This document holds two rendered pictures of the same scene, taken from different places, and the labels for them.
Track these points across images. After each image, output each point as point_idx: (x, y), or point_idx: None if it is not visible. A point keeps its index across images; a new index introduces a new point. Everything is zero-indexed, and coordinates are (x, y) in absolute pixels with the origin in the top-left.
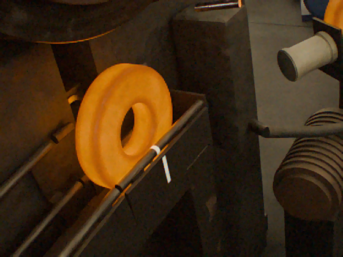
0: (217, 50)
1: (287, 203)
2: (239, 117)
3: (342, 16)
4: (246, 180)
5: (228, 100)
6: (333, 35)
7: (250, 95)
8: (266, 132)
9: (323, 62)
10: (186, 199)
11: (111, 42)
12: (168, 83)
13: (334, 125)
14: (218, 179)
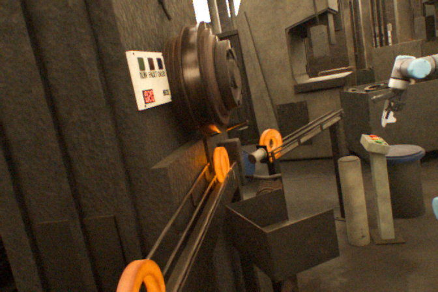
0: (234, 150)
1: None
2: (242, 172)
3: (265, 142)
4: None
5: (238, 166)
6: (264, 147)
7: (244, 167)
8: (251, 176)
9: (262, 156)
10: (236, 191)
11: (210, 145)
12: None
13: (271, 175)
14: None
